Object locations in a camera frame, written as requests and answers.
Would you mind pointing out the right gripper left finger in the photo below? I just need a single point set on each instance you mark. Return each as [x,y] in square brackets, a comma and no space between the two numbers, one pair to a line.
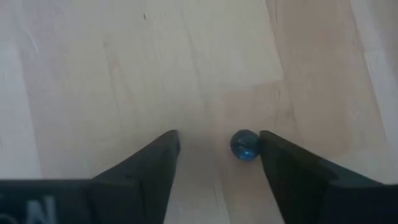
[133,193]

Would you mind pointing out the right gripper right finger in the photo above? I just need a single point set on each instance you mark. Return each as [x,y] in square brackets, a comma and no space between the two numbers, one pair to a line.
[298,186]

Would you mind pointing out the small blueberry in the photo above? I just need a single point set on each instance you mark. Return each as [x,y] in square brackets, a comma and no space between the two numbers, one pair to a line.
[245,145]

